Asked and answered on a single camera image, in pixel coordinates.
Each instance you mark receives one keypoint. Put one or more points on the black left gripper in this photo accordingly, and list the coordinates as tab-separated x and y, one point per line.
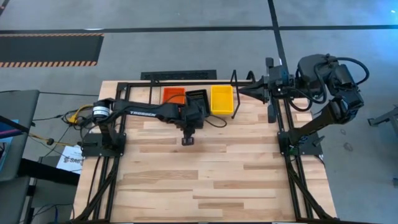
192	118

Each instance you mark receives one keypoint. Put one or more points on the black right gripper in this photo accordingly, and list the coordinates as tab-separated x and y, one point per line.
280	82

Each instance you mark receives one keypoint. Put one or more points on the black plastic basket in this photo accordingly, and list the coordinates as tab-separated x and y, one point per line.
197	96

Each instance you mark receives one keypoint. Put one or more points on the red-orange plastic basket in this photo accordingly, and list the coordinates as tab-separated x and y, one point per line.
172	93

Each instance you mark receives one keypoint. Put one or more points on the yellow plastic basket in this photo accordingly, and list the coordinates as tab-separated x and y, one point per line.
222	99

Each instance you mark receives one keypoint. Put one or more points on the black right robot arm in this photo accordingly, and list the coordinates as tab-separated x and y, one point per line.
314	124

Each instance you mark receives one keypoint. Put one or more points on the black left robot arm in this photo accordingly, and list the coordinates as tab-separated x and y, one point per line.
143	112

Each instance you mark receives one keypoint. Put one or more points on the black arched hook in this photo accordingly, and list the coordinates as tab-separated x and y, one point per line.
251	74

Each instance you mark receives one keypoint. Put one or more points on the black perforated metal panel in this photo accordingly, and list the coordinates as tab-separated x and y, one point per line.
178	75

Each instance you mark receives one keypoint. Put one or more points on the white printed paper sheet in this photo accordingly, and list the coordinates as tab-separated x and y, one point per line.
71	161

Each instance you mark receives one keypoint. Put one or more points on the black floor stand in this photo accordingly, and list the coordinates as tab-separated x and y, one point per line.
388	118

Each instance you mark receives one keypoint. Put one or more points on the black crossbar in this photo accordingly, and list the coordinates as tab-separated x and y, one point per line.
46	172

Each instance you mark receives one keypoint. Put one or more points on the black hazard-striped floor mat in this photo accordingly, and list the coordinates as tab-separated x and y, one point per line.
49	49

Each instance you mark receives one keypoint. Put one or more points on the grey side table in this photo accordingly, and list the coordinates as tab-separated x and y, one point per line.
18	102

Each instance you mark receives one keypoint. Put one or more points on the blue flat object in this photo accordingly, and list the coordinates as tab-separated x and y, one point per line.
7	132

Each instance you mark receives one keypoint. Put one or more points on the black aluminium table frame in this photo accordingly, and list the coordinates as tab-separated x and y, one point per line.
136	84

